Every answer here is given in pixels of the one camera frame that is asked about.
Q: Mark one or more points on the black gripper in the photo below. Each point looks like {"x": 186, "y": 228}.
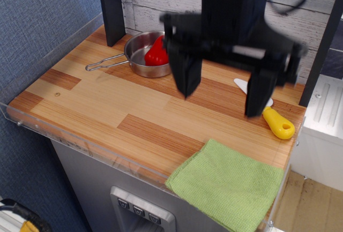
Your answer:
{"x": 235, "y": 33}

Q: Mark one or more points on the red toy bell pepper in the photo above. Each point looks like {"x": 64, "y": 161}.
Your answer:
{"x": 157, "y": 55}

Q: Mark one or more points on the yellow handled toy knife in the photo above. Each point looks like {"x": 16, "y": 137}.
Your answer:
{"x": 279, "y": 125}

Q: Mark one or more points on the small steel pan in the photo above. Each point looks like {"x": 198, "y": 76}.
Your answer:
{"x": 134, "y": 53}

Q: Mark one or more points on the green cloth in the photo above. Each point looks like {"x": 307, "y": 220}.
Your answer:
{"x": 232, "y": 189}

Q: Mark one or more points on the white toy sink unit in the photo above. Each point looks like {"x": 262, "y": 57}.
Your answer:
{"x": 317, "y": 154}

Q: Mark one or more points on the silver dispenser button panel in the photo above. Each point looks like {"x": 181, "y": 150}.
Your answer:
{"x": 137, "y": 214}

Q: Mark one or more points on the grey toy fridge cabinet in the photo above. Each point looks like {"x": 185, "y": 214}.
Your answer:
{"x": 92, "y": 179}

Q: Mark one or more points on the clear acrylic table guard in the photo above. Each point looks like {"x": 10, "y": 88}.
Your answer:
{"x": 115, "y": 129}

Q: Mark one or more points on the right dark grey post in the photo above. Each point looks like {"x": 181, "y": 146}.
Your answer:
{"x": 320, "y": 58}

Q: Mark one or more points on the dark grey post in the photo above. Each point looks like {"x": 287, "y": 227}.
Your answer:
{"x": 113, "y": 20}
{"x": 320, "y": 58}

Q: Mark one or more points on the left dark grey post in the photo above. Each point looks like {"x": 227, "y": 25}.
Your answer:
{"x": 113, "y": 20}

